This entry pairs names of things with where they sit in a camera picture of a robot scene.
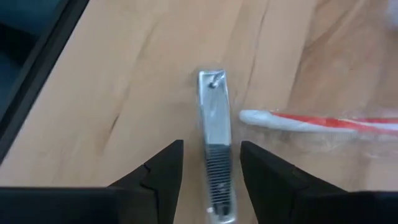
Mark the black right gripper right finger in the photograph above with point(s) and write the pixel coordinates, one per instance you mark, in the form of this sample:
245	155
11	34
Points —
311	205

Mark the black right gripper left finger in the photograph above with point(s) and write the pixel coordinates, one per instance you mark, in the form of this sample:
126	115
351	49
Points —
93	205

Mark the red toothbrush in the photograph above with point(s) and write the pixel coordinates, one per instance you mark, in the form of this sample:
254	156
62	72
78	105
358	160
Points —
311	123

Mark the silver nail clipper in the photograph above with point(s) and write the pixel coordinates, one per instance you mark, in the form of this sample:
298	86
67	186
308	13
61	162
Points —
216	124

